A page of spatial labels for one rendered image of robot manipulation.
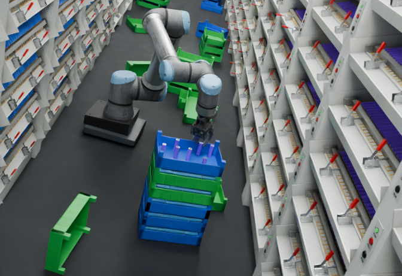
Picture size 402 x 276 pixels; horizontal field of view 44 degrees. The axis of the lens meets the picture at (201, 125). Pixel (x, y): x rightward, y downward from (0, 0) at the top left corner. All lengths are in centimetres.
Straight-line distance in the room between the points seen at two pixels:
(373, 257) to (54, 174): 185
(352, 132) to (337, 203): 23
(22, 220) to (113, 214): 43
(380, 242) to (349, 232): 25
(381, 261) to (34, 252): 147
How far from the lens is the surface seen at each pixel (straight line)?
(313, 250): 174
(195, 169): 220
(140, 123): 327
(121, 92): 305
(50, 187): 265
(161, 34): 239
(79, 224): 240
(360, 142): 159
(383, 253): 129
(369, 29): 177
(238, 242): 258
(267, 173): 250
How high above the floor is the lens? 154
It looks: 25 degrees down
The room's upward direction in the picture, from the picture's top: 16 degrees clockwise
